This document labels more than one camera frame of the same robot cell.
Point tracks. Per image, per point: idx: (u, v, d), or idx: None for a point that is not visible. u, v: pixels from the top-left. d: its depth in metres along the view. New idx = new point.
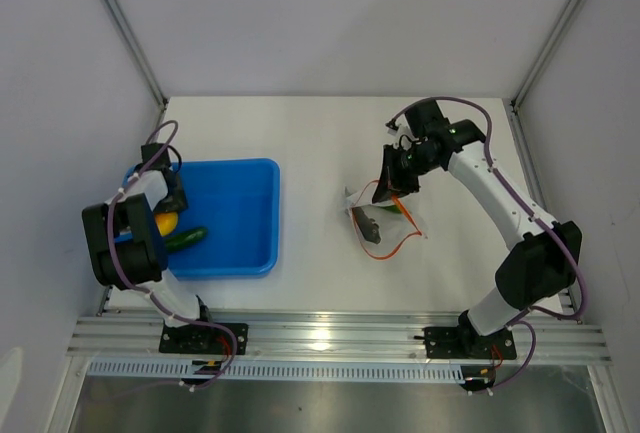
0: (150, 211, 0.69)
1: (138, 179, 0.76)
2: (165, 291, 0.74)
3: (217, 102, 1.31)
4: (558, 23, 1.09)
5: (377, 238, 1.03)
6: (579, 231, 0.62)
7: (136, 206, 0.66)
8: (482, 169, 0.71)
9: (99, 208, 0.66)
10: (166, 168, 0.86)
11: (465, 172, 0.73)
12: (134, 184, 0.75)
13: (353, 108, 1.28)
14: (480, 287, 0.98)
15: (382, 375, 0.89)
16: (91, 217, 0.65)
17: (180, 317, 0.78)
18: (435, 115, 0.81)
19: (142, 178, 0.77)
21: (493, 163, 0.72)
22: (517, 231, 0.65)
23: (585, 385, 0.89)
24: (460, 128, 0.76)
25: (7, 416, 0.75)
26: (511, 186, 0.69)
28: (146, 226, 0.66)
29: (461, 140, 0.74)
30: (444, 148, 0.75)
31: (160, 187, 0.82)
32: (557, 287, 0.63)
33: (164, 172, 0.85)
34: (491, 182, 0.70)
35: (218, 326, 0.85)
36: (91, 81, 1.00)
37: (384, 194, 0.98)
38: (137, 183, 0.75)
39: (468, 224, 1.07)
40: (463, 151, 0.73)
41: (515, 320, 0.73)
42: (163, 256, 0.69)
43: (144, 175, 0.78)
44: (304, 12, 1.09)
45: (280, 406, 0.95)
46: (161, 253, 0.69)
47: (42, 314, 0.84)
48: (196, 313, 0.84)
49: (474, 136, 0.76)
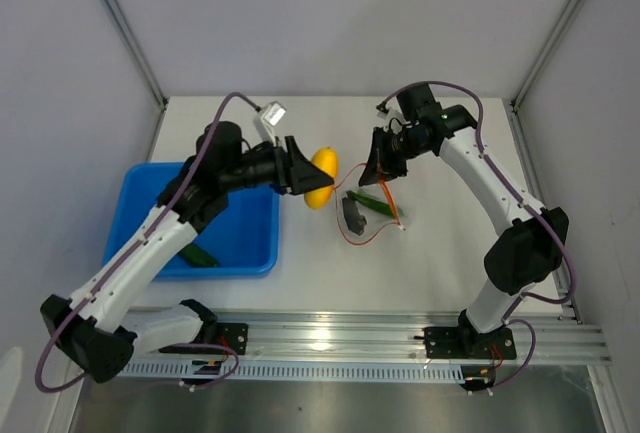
0: (102, 344, 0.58)
1: (142, 245, 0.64)
2: (146, 346, 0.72)
3: (217, 102, 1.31)
4: (557, 23, 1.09)
5: (363, 230, 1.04)
6: (567, 218, 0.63)
7: (82, 335, 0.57)
8: (473, 156, 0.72)
9: (58, 309, 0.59)
10: (203, 202, 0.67)
11: (457, 158, 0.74)
12: (133, 253, 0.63)
13: (352, 108, 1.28)
14: (478, 284, 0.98)
15: (382, 375, 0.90)
16: (48, 315, 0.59)
17: (177, 342, 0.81)
18: (427, 98, 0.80)
19: (147, 244, 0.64)
21: (485, 149, 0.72)
22: (506, 217, 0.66)
23: (585, 384, 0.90)
24: (452, 113, 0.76)
25: (8, 416, 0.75)
26: (500, 171, 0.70)
28: (87, 359, 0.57)
29: (453, 125, 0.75)
30: (436, 134, 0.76)
31: (195, 223, 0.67)
32: (544, 270, 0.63)
33: (203, 205, 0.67)
34: (481, 168, 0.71)
35: (219, 345, 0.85)
36: (91, 80, 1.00)
37: (372, 176, 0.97)
38: (137, 252, 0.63)
39: (468, 224, 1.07)
40: (455, 137, 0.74)
41: (508, 313, 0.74)
42: (112, 371, 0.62)
43: (155, 234, 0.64)
44: (304, 11, 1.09)
45: (280, 406, 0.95)
46: (111, 368, 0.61)
47: (41, 315, 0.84)
48: (190, 335, 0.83)
49: (466, 121, 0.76)
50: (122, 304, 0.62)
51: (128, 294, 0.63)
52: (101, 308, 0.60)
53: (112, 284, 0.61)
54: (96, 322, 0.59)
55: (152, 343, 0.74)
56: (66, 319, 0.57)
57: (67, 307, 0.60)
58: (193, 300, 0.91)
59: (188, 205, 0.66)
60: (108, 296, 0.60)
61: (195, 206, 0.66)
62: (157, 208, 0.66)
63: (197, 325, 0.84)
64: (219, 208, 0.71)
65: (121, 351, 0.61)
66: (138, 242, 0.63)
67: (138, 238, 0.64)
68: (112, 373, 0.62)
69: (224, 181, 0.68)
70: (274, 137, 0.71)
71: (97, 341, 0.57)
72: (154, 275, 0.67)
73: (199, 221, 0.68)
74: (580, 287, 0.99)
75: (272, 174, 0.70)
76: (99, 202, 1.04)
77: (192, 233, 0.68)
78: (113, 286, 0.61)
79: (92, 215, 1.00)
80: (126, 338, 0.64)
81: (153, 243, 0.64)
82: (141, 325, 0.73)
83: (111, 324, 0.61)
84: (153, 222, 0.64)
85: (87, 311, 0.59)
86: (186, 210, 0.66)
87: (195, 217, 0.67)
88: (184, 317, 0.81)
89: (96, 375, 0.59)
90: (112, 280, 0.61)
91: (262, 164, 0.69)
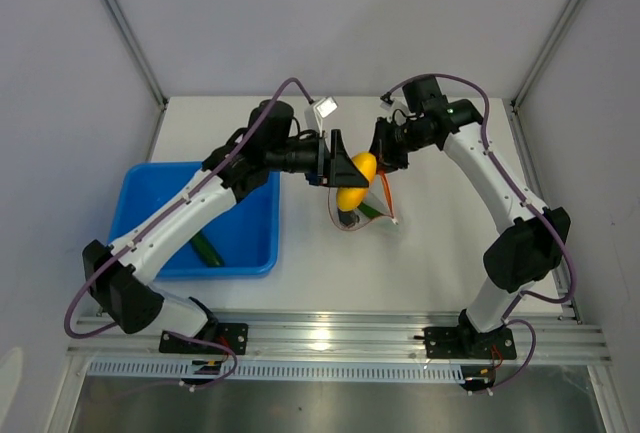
0: (139, 294, 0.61)
1: (185, 204, 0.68)
2: (162, 317, 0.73)
3: (217, 102, 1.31)
4: (558, 22, 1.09)
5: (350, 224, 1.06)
6: (568, 218, 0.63)
7: (120, 280, 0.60)
8: (477, 152, 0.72)
9: (100, 254, 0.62)
10: (245, 175, 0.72)
11: (461, 153, 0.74)
12: (175, 210, 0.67)
13: (352, 107, 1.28)
14: (479, 283, 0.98)
15: (382, 375, 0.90)
16: (91, 259, 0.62)
17: (176, 332, 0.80)
18: (433, 91, 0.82)
19: (190, 202, 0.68)
21: (489, 146, 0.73)
22: (508, 216, 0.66)
23: (585, 384, 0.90)
24: (458, 107, 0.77)
25: (8, 415, 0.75)
26: (505, 169, 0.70)
28: (121, 305, 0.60)
29: (458, 120, 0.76)
30: (441, 128, 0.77)
31: (236, 191, 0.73)
32: (543, 269, 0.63)
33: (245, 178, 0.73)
34: (485, 164, 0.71)
35: (218, 344, 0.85)
36: (92, 80, 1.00)
37: None
38: (179, 209, 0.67)
39: (469, 224, 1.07)
40: (460, 132, 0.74)
41: (508, 312, 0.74)
42: (140, 323, 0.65)
43: (198, 196, 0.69)
44: (304, 11, 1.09)
45: (280, 406, 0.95)
46: (141, 320, 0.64)
47: (42, 315, 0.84)
48: (191, 330, 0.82)
49: (471, 116, 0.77)
50: (159, 258, 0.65)
51: (167, 248, 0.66)
52: (141, 257, 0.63)
53: (152, 236, 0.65)
54: (134, 269, 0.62)
55: (166, 319, 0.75)
56: (108, 262, 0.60)
57: (108, 253, 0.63)
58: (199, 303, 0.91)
59: (233, 173, 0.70)
60: (148, 247, 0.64)
61: (238, 178, 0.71)
62: (204, 172, 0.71)
63: (201, 321, 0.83)
64: (259, 180, 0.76)
65: (150, 304, 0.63)
66: (181, 200, 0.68)
67: (181, 197, 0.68)
68: (139, 326, 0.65)
69: (269, 158, 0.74)
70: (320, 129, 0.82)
71: (133, 288, 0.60)
72: (190, 236, 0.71)
73: (240, 190, 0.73)
74: (580, 287, 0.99)
75: (311, 162, 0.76)
76: (100, 201, 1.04)
77: (231, 200, 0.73)
78: (153, 238, 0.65)
79: (92, 214, 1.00)
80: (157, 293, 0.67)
81: (195, 203, 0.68)
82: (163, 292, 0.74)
83: (147, 275, 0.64)
84: (200, 184, 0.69)
85: (127, 258, 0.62)
86: (230, 181, 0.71)
87: (236, 186, 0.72)
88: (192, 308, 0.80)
89: (125, 323, 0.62)
90: (154, 232, 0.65)
91: (304, 153, 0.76)
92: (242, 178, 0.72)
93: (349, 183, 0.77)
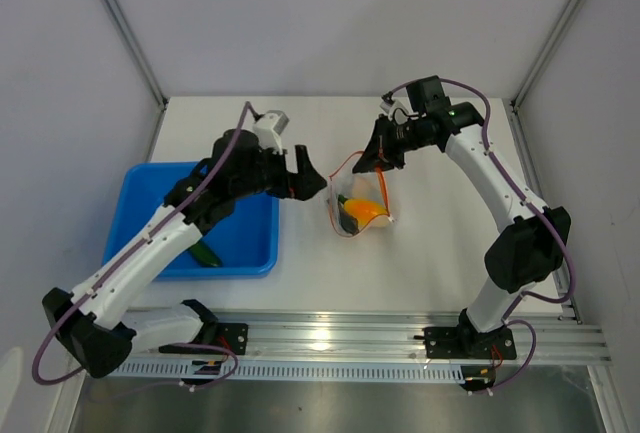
0: (101, 339, 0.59)
1: (145, 244, 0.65)
2: (148, 336, 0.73)
3: (216, 102, 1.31)
4: (558, 23, 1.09)
5: (355, 231, 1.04)
6: (568, 217, 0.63)
7: (79, 329, 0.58)
8: (478, 153, 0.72)
9: (59, 304, 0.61)
10: (209, 209, 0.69)
11: (462, 154, 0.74)
12: (136, 251, 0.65)
13: (352, 108, 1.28)
14: (479, 283, 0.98)
15: (383, 375, 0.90)
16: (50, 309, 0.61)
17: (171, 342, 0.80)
18: (437, 92, 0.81)
19: (150, 244, 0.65)
21: (490, 147, 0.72)
22: (508, 215, 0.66)
23: (585, 385, 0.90)
24: (460, 110, 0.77)
25: (8, 416, 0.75)
26: (505, 169, 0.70)
28: (84, 354, 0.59)
29: (459, 122, 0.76)
30: (442, 130, 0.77)
31: (200, 224, 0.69)
32: (545, 270, 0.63)
33: (208, 210, 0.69)
34: (485, 164, 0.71)
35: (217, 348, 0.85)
36: (91, 80, 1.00)
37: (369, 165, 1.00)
38: (141, 251, 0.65)
39: (471, 226, 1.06)
40: (461, 133, 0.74)
41: (507, 312, 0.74)
42: (111, 366, 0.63)
43: (159, 234, 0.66)
44: (303, 11, 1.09)
45: (280, 406, 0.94)
46: (111, 363, 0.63)
47: (41, 315, 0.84)
48: (191, 335, 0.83)
49: (472, 118, 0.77)
50: (120, 304, 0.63)
51: (131, 291, 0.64)
52: (102, 304, 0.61)
53: (113, 281, 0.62)
54: (96, 317, 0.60)
55: (158, 335, 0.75)
56: (68, 312, 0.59)
57: (67, 302, 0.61)
58: (195, 301, 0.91)
59: (196, 207, 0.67)
60: (109, 293, 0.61)
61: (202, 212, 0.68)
62: (165, 208, 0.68)
63: (197, 327, 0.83)
64: (224, 212, 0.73)
65: (118, 347, 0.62)
66: (142, 241, 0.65)
67: (142, 237, 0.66)
68: (110, 368, 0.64)
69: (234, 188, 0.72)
70: (279, 144, 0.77)
71: (97, 338, 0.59)
72: (156, 273, 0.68)
73: (204, 223, 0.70)
74: (580, 287, 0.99)
75: (277, 178, 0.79)
76: (99, 201, 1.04)
77: (196, 235, 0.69)
78: (114, 283, 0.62)
79: (92, 215, 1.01)
80: (125, 333, 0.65)
81: (156, 242, 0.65)
82: (139, 322, 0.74)
83: (110, 321, 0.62)
84: (159, 224, 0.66)
85: (88, 305, 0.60)
86: (193, 214, 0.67)
87: (200, 220, 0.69)
88: (184, 319, 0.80)
89: (91, 369, 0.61)
90: (113, 279, 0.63)
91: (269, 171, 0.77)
92: (205, 210, 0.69)
93: (316, 189, 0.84)
